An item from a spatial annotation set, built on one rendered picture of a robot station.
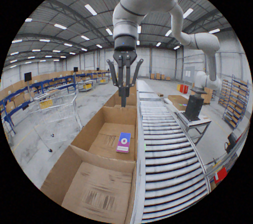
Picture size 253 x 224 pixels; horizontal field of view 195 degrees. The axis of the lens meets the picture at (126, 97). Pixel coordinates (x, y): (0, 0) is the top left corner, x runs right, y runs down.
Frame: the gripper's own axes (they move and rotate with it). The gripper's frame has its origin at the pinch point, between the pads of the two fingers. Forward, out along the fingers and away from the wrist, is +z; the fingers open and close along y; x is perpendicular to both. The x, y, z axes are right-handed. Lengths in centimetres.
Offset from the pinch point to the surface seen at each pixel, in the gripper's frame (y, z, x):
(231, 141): -67, 18, 19
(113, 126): 12.0, 32.8, -22.5
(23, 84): 446, -23, -21
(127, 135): -0.4, 32.0, -13.1
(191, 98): -85, 13, -63
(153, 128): -27, 45, -40
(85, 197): 12, 37, 32
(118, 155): 2.5, 34.5, 2.2
